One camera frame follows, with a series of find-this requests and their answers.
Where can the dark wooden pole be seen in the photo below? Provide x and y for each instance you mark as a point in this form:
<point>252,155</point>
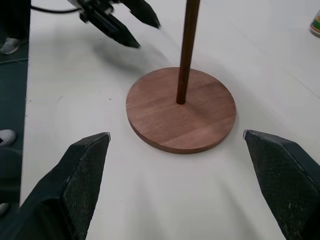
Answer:
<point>187,45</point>

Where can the grey sneaker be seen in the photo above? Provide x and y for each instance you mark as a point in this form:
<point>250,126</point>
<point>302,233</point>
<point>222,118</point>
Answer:
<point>10,45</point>

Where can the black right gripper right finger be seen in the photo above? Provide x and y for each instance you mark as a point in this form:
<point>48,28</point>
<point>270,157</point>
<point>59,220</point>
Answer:
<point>290,180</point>

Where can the dark trouser leg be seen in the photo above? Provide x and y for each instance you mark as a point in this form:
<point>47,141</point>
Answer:
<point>13,17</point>

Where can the round wooden base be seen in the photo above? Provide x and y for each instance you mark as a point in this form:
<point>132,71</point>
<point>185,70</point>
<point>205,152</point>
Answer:
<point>180,117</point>

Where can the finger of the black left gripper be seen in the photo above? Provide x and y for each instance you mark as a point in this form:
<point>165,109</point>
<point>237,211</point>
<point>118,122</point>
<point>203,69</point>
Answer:
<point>115,30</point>
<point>143,12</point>

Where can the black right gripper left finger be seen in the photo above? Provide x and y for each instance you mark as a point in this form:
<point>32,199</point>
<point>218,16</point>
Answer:
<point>62,190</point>

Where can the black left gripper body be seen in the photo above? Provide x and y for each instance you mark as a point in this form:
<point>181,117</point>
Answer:
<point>96,8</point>

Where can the green and white can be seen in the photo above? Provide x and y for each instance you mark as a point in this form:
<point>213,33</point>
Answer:
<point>315,22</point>

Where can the white shoe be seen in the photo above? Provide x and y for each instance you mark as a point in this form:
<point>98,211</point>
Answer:
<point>3,208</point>
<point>6,137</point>

